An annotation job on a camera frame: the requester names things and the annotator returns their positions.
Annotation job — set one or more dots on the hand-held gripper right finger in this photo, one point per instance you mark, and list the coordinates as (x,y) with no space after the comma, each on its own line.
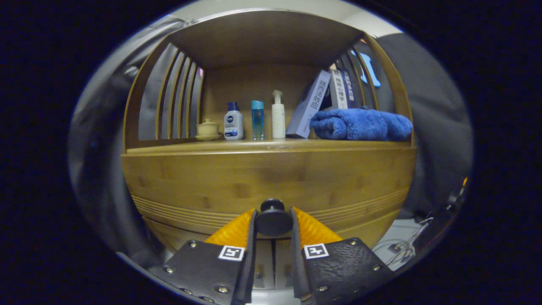
(296,254)

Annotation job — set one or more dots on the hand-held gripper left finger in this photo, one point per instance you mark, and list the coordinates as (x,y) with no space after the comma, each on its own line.
(251,254)

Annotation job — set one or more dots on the black drawer knob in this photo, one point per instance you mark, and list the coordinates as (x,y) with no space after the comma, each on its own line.
(273,218)

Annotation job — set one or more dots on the wooden drawer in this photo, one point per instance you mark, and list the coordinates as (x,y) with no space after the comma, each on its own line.
(254,178)

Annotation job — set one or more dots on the wooden countertop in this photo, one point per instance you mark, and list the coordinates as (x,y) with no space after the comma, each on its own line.
(254,145)

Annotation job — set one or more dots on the wooden cabinet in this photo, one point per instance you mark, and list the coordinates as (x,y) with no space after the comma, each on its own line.
(254,42)

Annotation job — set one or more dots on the white lotion bottle blue cap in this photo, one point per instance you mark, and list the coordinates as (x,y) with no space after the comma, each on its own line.
(233,123)

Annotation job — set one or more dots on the cream lidded teacup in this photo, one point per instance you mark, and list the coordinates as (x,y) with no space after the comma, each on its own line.
(207,128)

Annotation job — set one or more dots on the clear blue bottle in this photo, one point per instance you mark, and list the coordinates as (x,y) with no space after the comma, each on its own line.
(257,120)

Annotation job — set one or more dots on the white pump bottle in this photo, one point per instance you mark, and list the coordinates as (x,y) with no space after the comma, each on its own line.
(278,118)

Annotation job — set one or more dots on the blue folded towel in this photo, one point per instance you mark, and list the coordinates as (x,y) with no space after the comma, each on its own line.
(360,124)

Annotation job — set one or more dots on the light purple book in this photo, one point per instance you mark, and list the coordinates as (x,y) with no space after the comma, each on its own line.
(309,106)

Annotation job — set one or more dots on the white spine book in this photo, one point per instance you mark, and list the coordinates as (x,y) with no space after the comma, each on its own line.
(338,89)

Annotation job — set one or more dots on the black clamp orange tip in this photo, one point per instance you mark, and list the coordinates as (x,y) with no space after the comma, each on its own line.
(457,197)

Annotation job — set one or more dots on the dark blue book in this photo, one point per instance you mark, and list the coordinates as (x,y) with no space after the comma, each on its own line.
(349,87)

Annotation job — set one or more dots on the black backdrop cloth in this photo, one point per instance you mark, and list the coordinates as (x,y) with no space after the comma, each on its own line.
(436,127)

